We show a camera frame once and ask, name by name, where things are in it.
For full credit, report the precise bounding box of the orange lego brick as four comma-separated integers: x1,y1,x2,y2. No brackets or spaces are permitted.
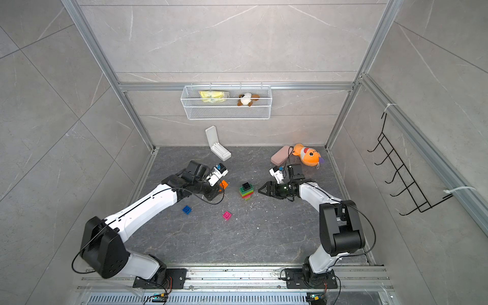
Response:
219,180,229,190

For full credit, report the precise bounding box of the black wire hook rack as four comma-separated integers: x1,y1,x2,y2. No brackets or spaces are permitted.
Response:
367,113,454,217

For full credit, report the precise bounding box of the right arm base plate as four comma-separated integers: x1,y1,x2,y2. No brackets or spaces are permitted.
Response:
280,266,338,289

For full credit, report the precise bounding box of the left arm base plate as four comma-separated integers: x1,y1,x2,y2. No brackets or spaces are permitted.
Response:
132,268,188,291

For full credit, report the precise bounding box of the white wire mesh basket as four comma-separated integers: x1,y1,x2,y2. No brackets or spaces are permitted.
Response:
180,84,273,120

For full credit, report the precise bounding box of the brown white plush toy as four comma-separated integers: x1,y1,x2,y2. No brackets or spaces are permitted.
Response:
237,93,260,107

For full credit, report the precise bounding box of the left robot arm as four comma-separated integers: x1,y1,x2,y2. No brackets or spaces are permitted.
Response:
75,161,228,286

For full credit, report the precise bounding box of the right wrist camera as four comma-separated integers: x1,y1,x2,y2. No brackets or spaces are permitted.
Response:
269,166,285,184

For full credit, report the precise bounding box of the orange plush fish toy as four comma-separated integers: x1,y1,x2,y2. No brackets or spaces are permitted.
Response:
292,144,325,167

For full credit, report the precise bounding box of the blue lego brick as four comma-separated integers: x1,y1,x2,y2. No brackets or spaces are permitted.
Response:
183,206,192,215

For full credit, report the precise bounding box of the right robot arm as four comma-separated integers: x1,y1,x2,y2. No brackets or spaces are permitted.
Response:
258,164,365,282

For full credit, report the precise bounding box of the dark green lego brick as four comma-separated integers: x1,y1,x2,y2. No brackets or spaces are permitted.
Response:
240,183,254,196

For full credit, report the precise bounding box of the magenta lego brick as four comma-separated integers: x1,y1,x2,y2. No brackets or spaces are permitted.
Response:
222,211,232,221

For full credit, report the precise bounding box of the yellow packet in basket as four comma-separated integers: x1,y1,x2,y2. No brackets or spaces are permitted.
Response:
199,90,230,104

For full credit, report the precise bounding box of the pink rectangular case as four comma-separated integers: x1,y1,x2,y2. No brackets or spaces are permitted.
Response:
271,146,294,166

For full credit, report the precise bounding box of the aluminium front rail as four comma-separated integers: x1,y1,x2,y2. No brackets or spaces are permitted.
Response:
78,264,393,292

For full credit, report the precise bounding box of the white open flip box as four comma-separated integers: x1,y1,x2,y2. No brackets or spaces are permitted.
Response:
205,126,231,161

